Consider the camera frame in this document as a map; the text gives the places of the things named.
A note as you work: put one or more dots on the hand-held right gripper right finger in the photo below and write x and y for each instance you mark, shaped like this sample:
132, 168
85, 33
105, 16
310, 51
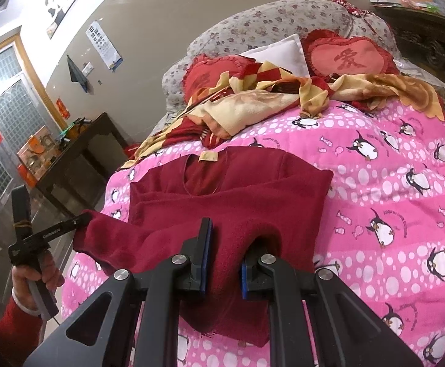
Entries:
243, 279

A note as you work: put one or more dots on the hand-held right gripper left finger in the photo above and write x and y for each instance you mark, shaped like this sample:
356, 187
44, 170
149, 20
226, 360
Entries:
206, 260

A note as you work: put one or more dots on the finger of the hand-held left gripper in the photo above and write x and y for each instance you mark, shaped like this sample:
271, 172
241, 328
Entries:
66, 226

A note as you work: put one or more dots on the dark red fleece sweater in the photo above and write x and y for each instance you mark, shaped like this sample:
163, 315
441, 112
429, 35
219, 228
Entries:
226, 198

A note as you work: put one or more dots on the person's left forearm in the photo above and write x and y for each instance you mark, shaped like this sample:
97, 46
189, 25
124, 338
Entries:
12, 328

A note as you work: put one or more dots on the person's left hand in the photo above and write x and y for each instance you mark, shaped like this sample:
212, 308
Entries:
50, 275

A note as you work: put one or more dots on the red box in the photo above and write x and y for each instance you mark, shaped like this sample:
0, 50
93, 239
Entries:
27, 176

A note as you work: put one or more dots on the dark wooden table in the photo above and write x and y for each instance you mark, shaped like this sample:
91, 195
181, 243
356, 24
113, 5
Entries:
81, 160

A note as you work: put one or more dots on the orange gift box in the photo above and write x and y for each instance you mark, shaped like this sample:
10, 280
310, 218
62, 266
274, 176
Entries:
29, 155
48, 145

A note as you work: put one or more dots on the pink penguin print blanket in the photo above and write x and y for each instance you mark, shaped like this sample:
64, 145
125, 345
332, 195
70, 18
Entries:
360, 206

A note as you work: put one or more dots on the metal lattice door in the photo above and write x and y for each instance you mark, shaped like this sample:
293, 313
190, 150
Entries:
1, 95

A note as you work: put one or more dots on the dark hanging cloth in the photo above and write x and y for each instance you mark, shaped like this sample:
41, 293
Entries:
78, 74

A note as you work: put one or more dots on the yellow and red blanket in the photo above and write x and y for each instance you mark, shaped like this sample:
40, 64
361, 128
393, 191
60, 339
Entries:
245, 107

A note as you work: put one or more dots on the red heart-shaped pillow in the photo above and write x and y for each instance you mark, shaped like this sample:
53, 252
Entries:
203, 78
344, 55

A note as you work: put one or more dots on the eye chart poster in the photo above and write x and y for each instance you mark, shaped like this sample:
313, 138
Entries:
106, 46

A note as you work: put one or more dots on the white pillow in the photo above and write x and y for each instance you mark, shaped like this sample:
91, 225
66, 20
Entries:
283, 53

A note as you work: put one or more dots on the dark carved cabinet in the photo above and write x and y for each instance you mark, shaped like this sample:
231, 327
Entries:
425, 42

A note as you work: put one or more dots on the flat paper box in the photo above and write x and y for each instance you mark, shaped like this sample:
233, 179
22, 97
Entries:
383, 0

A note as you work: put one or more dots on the white wall socket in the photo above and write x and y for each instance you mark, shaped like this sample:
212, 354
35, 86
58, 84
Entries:
88, 68

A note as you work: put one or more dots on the panda wall poster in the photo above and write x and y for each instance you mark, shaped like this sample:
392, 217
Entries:
60, 4

